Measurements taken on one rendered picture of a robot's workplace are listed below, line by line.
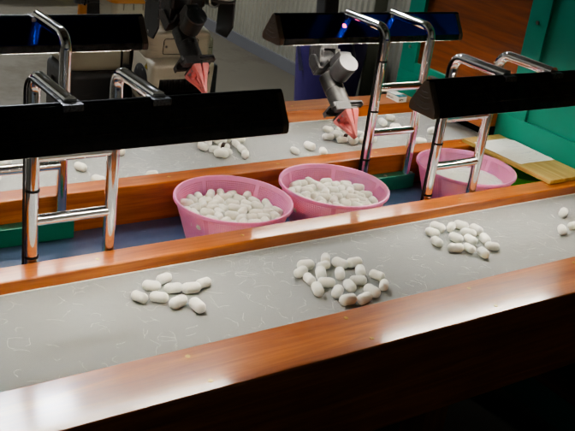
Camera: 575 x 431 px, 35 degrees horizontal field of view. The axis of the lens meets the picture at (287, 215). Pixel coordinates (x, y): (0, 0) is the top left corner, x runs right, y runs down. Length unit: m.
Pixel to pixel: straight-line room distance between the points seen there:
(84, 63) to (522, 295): 1.82
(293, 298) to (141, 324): 0.30
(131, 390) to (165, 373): 0.07
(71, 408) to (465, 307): 0.76
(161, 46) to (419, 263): 1.34
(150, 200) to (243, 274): 0.40
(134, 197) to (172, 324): 0.55
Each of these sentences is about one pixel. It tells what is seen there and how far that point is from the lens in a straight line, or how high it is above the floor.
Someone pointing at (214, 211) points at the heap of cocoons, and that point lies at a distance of 2.01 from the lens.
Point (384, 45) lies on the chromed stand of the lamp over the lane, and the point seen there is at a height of 1.07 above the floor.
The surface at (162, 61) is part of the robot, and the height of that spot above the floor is 0.80.
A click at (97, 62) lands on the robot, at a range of 3.16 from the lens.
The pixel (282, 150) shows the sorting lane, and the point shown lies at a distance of 2.43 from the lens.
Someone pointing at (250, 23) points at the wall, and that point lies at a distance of 6.58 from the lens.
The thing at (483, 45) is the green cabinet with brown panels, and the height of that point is 1.00.
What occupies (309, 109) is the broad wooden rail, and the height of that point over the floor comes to 0.77.
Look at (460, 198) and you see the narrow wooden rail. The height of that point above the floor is 0.77.
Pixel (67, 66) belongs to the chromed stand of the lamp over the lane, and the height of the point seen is 1.05.
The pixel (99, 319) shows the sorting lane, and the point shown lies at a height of 0.74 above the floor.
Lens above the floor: 1.55
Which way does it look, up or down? 23 degrees down
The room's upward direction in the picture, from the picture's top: 8 degrees clockwise
